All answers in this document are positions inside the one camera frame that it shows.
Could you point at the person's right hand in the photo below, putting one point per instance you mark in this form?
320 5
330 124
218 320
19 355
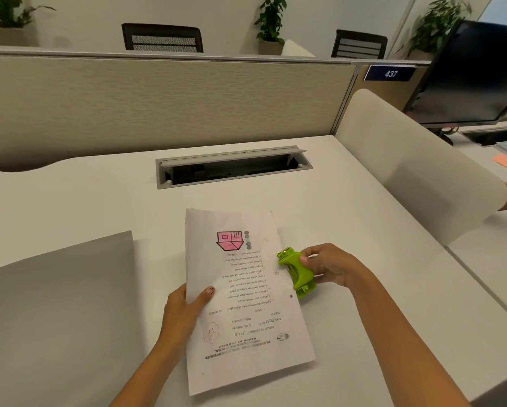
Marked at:
338 264

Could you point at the person's left hand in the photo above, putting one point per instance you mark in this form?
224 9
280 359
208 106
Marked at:
181 317

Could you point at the green hole punch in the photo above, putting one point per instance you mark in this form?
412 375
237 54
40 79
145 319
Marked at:
300 271

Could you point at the white paper pink house drawing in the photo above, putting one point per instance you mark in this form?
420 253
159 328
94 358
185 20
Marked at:
253 364

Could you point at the person's left forearm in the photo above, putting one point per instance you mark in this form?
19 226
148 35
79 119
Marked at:
147 377

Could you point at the person's right forearm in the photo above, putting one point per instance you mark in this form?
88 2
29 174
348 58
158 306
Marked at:
401 347

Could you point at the white side divider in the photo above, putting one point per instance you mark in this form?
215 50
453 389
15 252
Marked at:
406 165
298 49

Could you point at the black monitor stand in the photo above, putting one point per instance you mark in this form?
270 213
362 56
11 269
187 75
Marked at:
446 135

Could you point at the brown partition panel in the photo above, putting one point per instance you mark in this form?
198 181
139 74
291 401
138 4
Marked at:
384 95

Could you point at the blue desk number sign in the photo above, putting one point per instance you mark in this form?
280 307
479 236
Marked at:
390 73

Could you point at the beige fabric partition panel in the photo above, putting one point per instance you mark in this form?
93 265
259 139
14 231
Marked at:
160 105

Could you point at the black mesh office chair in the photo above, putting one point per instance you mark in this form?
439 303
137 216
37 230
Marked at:
162 38
359 45

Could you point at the potted small-leaf plant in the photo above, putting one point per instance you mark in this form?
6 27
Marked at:
271 47

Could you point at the black computer monitor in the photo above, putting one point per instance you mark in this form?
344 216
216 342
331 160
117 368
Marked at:
469 76

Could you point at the potted bushy green plant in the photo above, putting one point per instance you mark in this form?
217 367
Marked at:
440 21

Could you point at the potted long-leaf plant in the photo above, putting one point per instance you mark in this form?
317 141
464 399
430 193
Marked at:
12 35

